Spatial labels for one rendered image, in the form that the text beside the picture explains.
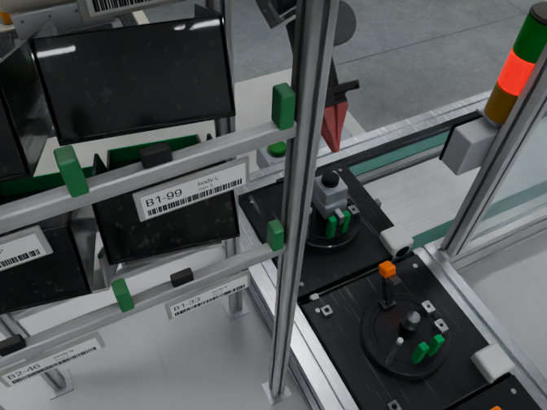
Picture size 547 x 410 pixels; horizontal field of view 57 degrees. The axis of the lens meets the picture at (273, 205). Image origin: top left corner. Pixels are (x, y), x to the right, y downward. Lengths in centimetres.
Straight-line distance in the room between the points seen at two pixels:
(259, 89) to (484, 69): 204
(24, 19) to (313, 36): 105
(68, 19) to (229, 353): 85
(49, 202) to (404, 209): 83
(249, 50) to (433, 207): 216
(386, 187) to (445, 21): 256
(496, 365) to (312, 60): 63
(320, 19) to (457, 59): 294
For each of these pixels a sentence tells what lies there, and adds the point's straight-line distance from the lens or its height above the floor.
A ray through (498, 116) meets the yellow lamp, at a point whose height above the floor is 127.
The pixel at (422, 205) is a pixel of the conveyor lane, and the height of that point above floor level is 92.
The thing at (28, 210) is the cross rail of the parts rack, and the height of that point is 147.
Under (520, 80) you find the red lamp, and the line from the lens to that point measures 73.
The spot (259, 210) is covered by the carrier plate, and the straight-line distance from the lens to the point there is 96.
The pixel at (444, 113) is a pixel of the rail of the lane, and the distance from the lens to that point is 126.
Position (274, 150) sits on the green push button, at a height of 97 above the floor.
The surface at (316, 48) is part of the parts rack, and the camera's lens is 34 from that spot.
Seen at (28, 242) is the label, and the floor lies 145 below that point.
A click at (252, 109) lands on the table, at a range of 133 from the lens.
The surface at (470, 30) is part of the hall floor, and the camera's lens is 356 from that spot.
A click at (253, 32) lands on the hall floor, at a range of 323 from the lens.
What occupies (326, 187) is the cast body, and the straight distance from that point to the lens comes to 85.
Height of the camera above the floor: 172
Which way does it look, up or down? 51 degrees down
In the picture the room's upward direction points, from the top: 3 degrees clockwise
